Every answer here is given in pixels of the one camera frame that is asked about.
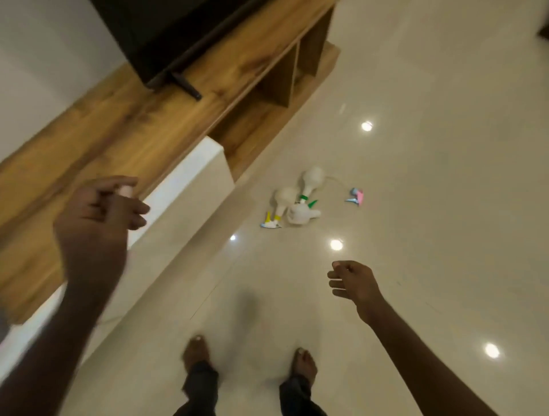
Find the person's left hand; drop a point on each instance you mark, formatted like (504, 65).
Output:
(88, 244)

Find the person's right hand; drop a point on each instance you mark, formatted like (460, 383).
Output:
(360, 285)

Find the person's right fingers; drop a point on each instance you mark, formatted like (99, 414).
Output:
(341, 278)

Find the person's left fingers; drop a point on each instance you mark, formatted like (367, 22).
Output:
(128, 210)

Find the small pale pink object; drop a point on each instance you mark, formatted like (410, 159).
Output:
(126, 191)

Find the person's right forearm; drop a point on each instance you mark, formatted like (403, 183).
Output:
(420, 364)

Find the person's left forearm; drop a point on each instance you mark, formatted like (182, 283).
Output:
(51, 347)

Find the white cabinet drawer front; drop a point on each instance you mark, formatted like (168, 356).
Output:
(171, 205)

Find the white balloon with green cone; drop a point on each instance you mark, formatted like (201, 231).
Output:
(300, 213)

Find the wooden television cabinet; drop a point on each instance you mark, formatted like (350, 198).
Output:
(141, 124)

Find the person's right foot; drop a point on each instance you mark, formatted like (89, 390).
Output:
(304, 364)

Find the person's foot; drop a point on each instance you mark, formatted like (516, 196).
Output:
(196, 351)
(304, 364)

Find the white balloon with green band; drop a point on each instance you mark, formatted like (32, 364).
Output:
(312, 178)

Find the dark right trouser leg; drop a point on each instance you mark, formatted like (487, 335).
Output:
(300, 398)

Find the dark trouser leg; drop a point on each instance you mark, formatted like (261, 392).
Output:
(300, 398)
(198, 390)

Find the black television foot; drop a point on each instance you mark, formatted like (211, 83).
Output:
(186, 85)

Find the person's left foot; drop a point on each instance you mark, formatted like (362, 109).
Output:
(196, 351)

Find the dark left trouser leg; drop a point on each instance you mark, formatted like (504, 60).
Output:
(198, 390)

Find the black television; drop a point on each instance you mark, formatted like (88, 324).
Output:
(171, 30)

